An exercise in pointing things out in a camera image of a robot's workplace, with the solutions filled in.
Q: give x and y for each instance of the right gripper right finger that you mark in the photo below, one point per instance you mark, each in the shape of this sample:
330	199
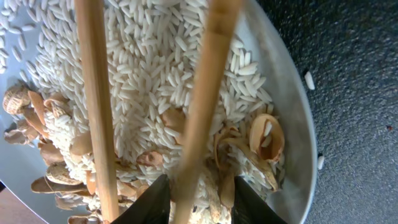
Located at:
249	208

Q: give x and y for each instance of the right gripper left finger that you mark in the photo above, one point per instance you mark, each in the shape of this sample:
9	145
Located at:
152	207

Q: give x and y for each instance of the grey plate with rice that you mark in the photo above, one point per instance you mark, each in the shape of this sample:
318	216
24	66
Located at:
262	124

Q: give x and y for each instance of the round black serving tray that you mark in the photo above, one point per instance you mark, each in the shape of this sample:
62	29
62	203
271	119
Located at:
350	48

